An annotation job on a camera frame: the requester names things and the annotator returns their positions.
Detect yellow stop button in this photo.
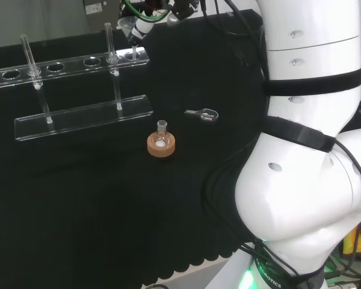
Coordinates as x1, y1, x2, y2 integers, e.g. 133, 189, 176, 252
341, 216, 361, 259

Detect clear acrylic funnel stand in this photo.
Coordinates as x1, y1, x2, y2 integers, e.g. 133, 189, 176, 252
0, 22, 155, 143

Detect small round-bottom glass flask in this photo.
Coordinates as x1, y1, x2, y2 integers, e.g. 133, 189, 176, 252
152, 120, 171, 149

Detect cork ring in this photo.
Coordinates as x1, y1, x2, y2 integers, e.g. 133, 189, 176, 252
146, 131, 177, 158

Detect green cable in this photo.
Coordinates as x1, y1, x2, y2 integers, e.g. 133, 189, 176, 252
122, 0, 170, 22

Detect black bench cloth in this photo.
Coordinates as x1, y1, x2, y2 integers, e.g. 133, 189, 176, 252
0, 8, 361, 287

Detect grey equipment box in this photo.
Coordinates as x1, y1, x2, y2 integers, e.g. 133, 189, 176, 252
83, 0, 123, 31

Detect clear plastic funnel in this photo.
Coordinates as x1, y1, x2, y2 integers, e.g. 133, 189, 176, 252
116, 16, 139, 61

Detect glass weighing funnel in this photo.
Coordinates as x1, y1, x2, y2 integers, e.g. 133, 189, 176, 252
184, 107, 220, 125

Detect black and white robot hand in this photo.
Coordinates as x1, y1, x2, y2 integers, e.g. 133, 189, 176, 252
119, 0, 200, 43

